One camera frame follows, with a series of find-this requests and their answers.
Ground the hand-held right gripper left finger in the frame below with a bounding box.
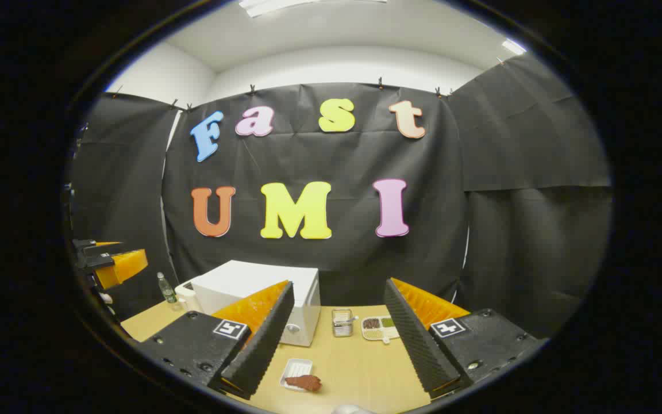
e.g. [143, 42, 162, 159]
[136, 280, 295, 401]

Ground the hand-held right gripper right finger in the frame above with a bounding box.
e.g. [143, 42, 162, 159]
[383, 278, 544, 400]

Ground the brown meat piece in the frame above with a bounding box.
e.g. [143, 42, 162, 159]
[284, 374, 323, 393]

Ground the white microwave oven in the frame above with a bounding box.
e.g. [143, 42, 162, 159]
[191, 260, 321, 347]

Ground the white plastic tray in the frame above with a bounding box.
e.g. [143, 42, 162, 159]
[279, 358, 314, 392]

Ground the white divided grain dish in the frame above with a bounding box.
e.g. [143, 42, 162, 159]
[361, 316, 401, 344]

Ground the clear plastic water bottle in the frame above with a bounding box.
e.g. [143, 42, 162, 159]
[157, 272, 178, 304]

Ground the white toaster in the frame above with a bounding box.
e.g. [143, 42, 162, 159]
[175, 277, 202, 314]

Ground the long ceiling light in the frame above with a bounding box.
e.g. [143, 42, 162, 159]
[238, 0, 389, 18]

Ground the wire mesh basket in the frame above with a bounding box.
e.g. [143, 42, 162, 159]
[332, 309, 359, 338]

